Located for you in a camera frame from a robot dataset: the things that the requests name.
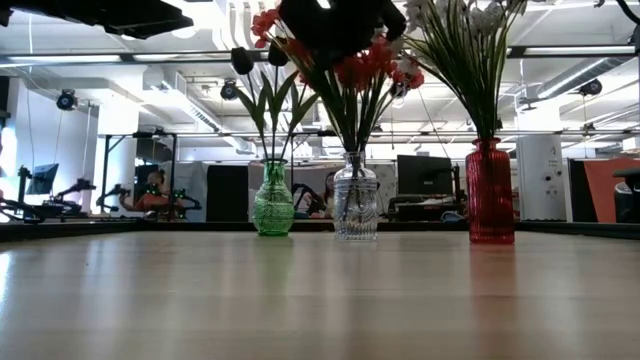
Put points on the black aluminium table frame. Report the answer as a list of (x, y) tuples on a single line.
[(150, 226)]

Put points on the orange partition panel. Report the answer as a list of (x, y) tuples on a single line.
[(600, 190)]

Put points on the large black monitor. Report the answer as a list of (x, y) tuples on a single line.
[(425, 175)]

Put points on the black partition panel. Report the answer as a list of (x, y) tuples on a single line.
[(227, 192)]

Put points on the red glass vase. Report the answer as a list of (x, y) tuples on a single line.
[(490, 195)]

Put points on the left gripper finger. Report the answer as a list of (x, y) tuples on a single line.
[(145, 22)]

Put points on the background computer monitor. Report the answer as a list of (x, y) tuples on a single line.
[(44, 176)]

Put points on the green glass vase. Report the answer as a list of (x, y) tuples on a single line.
[(273, 205)]

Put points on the black background robot arm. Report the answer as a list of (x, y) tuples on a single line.
[(302, 195)]

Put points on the person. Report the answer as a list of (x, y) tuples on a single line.
[(150, 195), (328, 192)]

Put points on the black office chair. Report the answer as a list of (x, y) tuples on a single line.
[(629, 195)]

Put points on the white room pillar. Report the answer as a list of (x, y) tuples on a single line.
[(542, 175)]

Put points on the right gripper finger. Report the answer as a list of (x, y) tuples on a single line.
[(392, 20)]

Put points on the clear glass vase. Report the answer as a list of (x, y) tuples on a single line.
[(356, 205)]

